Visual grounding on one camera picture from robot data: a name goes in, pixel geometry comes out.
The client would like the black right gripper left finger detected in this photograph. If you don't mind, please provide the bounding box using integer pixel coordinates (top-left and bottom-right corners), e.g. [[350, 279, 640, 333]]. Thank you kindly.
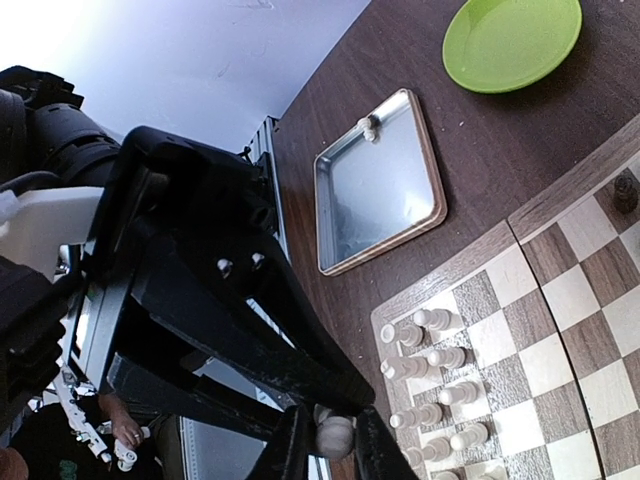
[[252, 405, 311, 480]]

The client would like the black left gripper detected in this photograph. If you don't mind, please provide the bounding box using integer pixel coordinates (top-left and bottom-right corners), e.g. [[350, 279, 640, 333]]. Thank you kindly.
[[84, 126, 375, 441]]

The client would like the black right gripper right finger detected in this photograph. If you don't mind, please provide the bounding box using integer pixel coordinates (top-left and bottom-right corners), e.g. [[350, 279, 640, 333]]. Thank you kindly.
[[355, 407, 418, 480]]

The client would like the white chess queen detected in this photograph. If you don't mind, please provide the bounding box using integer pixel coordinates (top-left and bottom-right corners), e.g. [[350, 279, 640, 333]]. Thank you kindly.
[[402, 437, 451, 468]]

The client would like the white chess bishop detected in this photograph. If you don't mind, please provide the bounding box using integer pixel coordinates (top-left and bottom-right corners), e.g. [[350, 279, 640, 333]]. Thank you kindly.
[[389, 403, 443, 430]]

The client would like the white chess knight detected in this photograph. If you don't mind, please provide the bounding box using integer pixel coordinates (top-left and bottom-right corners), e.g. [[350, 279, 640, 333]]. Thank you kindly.
[[380, 357, 430, 381]]

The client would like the white chess king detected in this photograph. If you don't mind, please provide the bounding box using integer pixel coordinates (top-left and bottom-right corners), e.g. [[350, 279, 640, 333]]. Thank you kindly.
[[431, 463, 508, 480]]

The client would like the white chess rook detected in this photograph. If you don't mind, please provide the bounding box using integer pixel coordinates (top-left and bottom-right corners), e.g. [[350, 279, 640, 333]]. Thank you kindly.
[[380, 323, 425, 347]]

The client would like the metal tray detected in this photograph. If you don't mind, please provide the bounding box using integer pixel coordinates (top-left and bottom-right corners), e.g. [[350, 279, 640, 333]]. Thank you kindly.
[[314, 88, 448, 276]]

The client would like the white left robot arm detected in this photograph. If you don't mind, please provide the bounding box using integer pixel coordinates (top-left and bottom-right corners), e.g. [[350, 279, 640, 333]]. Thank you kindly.
[[1, 66, 375, 440]]

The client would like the wooden chess board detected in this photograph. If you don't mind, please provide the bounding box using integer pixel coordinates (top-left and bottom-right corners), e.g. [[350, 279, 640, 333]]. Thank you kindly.
[[371, 120, 639, 479]]

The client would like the white chess pieces pile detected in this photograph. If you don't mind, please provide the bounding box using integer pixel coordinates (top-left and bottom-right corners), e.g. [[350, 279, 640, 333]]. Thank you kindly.
[[357, 115, 379, 143]]

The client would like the black chess pieces row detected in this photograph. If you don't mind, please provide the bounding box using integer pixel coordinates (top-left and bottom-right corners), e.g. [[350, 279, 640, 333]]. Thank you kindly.
[[613, 174, 639, 214]]

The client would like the person hand in background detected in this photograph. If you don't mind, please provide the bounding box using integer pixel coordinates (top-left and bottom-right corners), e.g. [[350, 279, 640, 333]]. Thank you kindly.
[[98, 394, 144, 450]]

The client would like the green plate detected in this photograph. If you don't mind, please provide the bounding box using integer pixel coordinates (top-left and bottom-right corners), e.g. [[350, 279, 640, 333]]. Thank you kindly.
[[442, 0, 583, 94]]

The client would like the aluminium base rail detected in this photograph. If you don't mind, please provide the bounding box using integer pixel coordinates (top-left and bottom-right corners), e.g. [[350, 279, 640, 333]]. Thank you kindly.
[[242, 116, 290, 260]]

